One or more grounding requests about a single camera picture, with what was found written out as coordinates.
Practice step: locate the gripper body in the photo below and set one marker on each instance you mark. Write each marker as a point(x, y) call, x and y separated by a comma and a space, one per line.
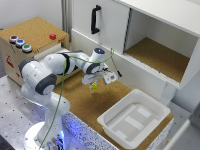
point(95, 78)

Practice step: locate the yellow block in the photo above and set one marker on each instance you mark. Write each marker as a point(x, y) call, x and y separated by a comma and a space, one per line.
point(94, 87)

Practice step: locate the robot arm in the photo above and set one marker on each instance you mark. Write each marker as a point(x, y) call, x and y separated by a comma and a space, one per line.
point(36, 75)

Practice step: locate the pink block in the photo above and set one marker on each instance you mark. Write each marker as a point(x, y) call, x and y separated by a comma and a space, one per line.
point(52, 36)

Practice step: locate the white sliding door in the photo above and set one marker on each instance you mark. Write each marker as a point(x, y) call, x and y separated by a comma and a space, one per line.
point(101, 25)

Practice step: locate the white plastic box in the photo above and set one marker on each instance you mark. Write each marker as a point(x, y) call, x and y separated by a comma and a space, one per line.
point(133, 118)

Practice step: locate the white cabinet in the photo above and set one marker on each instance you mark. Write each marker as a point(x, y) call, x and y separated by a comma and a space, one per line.
point(160, 50)

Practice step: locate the wooden drawer box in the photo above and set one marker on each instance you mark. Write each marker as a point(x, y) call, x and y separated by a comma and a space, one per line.
point(31, 40)

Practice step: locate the green button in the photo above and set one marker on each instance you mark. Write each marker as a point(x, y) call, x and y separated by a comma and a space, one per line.
point(26, 47)

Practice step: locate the blue button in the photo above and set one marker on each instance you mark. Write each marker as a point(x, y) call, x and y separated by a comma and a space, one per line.
point(20, 42)

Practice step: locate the red button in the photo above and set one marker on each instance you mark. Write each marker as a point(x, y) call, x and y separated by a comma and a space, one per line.
point(13, 38)

